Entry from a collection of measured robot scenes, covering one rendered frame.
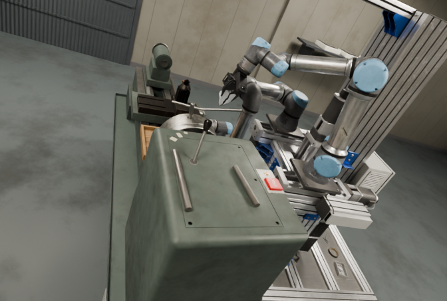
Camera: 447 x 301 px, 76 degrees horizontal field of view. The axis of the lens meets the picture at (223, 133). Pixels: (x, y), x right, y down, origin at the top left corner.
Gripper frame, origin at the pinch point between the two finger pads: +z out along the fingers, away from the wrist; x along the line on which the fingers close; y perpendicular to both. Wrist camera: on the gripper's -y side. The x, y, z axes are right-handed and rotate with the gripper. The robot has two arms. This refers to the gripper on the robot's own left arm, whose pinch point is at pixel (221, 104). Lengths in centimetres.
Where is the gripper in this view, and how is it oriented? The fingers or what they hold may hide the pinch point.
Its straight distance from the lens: 138.9
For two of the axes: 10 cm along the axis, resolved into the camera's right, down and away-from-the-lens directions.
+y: -2.7, -5.8, 7.7
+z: -5.6, 7.4, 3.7
